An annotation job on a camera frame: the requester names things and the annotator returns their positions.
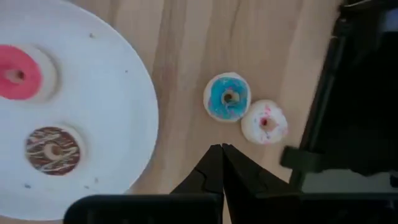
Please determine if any small white sprinkled donut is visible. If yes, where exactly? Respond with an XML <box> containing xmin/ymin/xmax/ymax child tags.
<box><xmin>241</xmin><ymin>99</ymin><xmax>289</xmax><ymax>146</ymax></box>

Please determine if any small blue donut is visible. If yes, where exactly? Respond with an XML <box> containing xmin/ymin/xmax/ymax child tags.
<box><xmin>203</xmin><ymin>72</ymin><xmax>252</xmax><ymax>123</ymax></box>

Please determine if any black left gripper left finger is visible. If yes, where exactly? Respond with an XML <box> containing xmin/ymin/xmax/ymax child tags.
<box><xmin>169</xmin><ymin>143</ymin><xmax>225</xmax><ymax>195</ymax></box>

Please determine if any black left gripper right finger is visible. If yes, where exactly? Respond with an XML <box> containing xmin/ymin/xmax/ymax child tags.
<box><xmin>221</xmin><ymin>142</ymin><xmax>301</xmax><ymax>197</ymax></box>

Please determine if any small red donut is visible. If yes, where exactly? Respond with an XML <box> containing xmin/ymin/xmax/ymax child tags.
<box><xmin>0</xmin><ymin>44</ymin><xmax>43</xmax><ymax>101</ymax></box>

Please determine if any white round plate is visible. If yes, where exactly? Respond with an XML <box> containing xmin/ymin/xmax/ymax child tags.
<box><xmin>0</xmin><ymin>0</ymin><xmax>160</xmax><ymax>222</ymax></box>

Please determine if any small chocolate donut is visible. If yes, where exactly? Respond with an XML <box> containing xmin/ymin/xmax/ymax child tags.
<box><xmin>25</xmin><ymin>126</ymin><xmax>81</xmax><ymax>177</ymax></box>

